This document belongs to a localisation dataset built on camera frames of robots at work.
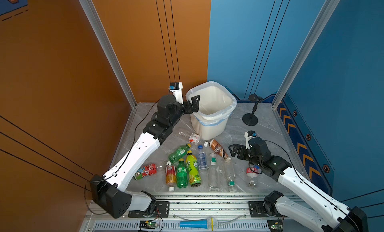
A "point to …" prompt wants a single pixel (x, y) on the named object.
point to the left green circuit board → (152, 224)
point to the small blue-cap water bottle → (201, 160)
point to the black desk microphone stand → (251, 119)
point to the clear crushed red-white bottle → (194, 138)
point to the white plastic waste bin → (216, 102)
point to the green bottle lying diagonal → (179, 153)
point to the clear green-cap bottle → (229, 172)
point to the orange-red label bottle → (170, 176)
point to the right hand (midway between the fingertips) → (233, 148)
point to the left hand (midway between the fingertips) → (192, 95)
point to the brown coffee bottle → (216, 146)
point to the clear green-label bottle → (213, 174)
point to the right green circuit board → (275, 225)
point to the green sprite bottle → (182, 174)
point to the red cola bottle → (150, 169)
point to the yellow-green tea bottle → (192, 164)
